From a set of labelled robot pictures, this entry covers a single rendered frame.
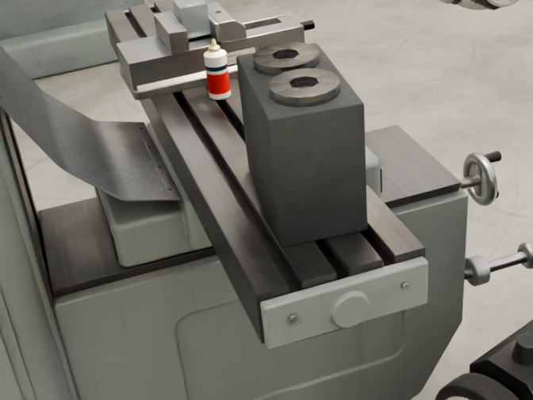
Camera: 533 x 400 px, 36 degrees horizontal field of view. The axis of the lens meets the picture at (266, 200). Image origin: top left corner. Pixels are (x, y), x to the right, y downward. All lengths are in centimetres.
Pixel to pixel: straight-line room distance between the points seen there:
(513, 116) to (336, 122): 259
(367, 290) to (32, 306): 58
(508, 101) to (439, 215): 212
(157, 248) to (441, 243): 56
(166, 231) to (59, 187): 194
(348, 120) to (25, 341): 68
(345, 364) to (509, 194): 144
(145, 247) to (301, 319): 46
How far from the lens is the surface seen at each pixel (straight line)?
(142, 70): 153
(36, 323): 139
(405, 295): 107
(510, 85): 383
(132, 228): 138
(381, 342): 172
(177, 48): 153
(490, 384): 140
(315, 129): 99
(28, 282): 135
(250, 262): 105
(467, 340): 237
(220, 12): 160
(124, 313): 146
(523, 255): 176
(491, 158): 177
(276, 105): 101
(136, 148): 151
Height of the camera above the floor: 157
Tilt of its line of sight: 32 degrees down
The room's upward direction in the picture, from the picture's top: 6 degrees counter-clockwise
